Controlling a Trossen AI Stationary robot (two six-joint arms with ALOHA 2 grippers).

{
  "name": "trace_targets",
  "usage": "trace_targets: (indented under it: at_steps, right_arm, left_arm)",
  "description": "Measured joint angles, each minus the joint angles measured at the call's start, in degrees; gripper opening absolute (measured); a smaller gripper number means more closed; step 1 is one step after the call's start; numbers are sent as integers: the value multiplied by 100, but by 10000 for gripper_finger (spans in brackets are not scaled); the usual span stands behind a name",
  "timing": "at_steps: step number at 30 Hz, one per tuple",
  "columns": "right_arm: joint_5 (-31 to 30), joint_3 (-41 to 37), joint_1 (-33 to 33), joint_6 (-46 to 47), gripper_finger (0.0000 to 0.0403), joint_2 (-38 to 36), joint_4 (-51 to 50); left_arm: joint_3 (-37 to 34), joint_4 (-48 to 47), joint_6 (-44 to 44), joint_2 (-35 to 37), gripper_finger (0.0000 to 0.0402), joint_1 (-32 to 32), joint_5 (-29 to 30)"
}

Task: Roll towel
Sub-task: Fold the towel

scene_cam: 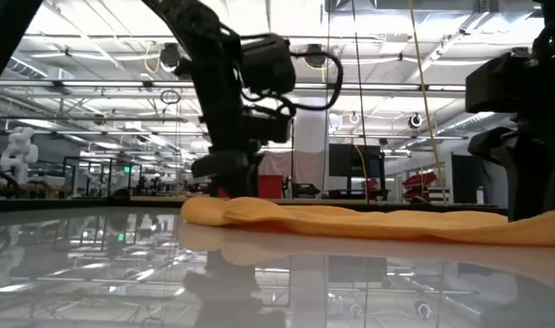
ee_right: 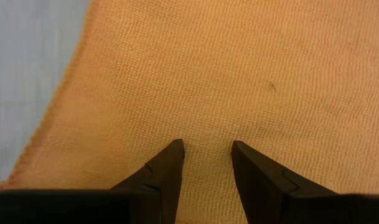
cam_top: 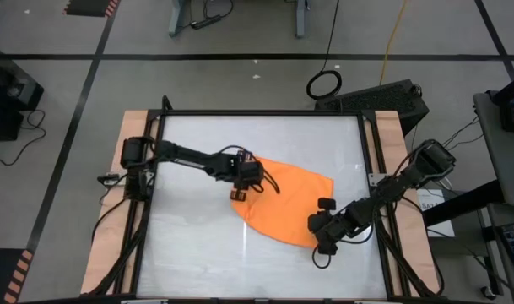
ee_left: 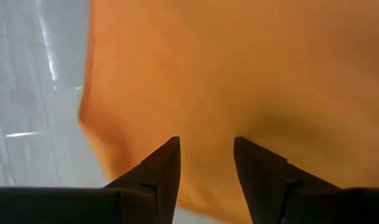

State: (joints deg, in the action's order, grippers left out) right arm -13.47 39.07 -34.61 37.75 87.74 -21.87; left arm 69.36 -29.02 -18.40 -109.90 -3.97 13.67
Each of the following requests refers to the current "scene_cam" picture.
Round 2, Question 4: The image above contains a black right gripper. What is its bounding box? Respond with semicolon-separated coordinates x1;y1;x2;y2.
467;111;555;222

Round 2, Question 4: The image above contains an orange towel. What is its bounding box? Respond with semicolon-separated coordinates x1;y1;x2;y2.
180;195;555;248

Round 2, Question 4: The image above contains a black round ceiling fixture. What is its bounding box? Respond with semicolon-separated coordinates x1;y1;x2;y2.
159;42;181;69
303;43;327;69

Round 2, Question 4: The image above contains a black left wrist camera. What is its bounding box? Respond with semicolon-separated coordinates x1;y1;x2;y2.
244;108;293;145

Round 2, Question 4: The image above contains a pink hanging cloth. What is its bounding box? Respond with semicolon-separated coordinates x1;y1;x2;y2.
258;149;326;188

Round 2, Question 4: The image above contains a white humanoid robot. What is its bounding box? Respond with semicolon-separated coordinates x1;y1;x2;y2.
0;126;40;186

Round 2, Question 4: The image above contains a red bin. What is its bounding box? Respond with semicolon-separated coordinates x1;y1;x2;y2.
216;174;285;200

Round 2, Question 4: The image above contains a red rack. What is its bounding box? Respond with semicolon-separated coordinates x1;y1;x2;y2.
402;170;438;202

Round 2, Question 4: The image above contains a black screen on stand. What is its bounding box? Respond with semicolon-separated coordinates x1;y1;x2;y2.
328;143;387;200

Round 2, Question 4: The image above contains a yellow hanging cable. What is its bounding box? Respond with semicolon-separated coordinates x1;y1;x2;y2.
407;0;447;204

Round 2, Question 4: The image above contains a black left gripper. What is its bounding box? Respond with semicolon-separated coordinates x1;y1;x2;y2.
190;97;264;198

